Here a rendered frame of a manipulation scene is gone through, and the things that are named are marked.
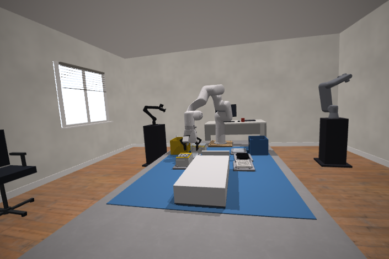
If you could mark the dark blue open-top bin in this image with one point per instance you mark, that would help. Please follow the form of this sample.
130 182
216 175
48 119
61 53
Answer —
258 145

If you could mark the yellow open-top bin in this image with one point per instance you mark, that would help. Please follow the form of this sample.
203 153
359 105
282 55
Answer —
176 147

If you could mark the blue bench mat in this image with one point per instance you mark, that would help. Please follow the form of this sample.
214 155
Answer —
265 192

